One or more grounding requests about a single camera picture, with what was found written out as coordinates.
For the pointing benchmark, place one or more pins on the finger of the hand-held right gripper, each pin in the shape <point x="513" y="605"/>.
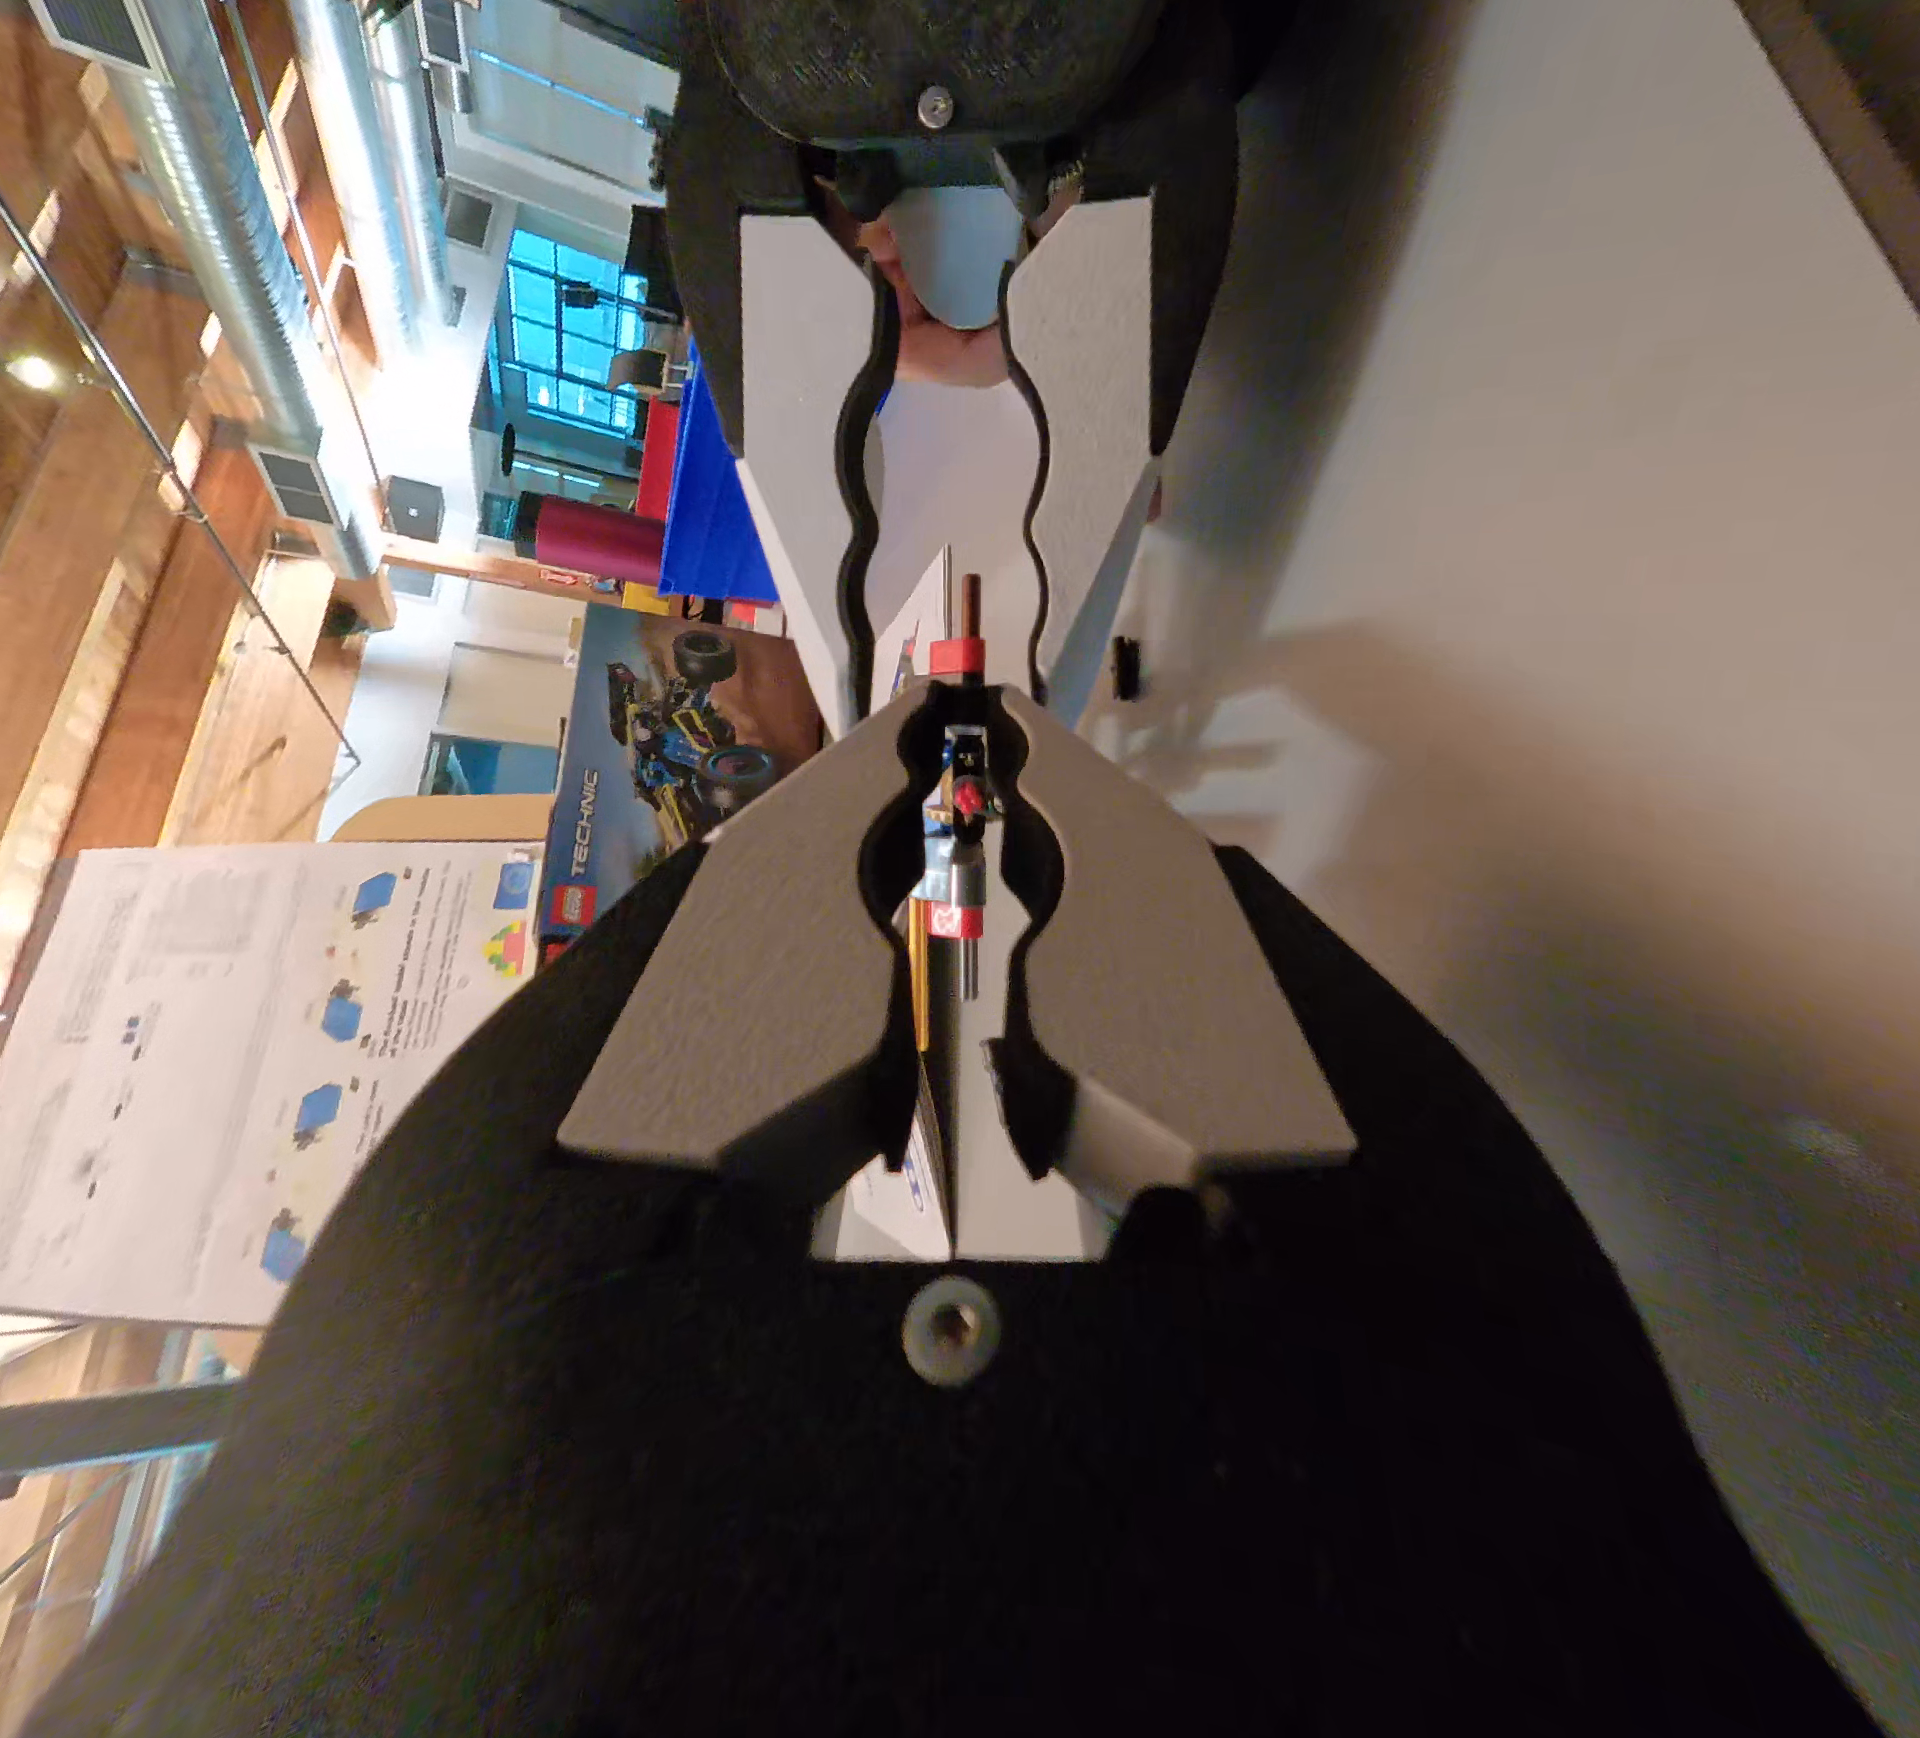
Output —
<point x="796" y="387"/>
<point x="1098" y="387"/>

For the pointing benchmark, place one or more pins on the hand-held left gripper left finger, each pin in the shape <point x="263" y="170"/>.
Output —
<point x="725" y="1003"/>

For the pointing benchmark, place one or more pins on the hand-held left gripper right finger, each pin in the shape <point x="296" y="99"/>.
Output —
<point x="1187" y="1003"/>

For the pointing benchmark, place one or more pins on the short black lego pin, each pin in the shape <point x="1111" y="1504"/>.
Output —
<point x="1124" y="667"/>

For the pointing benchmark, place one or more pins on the partly built lego chassis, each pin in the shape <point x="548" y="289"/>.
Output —
<point x="960" y="649"/>

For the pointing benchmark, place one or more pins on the open lego instruction booklet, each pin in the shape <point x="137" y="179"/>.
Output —
<point x="921" y="1204"/>

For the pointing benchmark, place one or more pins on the lego set box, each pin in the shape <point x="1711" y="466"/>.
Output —
<point x="674" y="717"/>

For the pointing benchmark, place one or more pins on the blue plastic bin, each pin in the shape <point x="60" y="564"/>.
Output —
<point x="714" y="492"/>

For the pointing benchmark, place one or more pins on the red plastic container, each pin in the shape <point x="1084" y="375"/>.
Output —
<point x="657" y="466"/>

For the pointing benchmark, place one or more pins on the maroon insulated bottle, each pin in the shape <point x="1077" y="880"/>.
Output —
<point x="590" y="538"/>

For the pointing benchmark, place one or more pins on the yellow plastic bin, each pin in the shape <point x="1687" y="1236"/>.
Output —
<point x="664" y="601"/>

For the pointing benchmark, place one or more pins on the brown cardboard sheet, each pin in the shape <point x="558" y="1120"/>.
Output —
<point x="438" y="814"/>

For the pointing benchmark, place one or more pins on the black speaker box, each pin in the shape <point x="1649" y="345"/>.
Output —
<point x="417" y="507"/>

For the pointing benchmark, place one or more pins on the grey steel beam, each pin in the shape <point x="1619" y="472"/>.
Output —
<point x="108" y="1431"/>

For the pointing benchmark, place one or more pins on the ceiling lamp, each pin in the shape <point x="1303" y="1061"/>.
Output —
<point x="28" y="370"/>

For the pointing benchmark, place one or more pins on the glass window wall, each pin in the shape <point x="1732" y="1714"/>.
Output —
<point x="579" y="327"/>

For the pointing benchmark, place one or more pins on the large silver air duct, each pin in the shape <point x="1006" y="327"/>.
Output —
<point x="227" y="194"/>

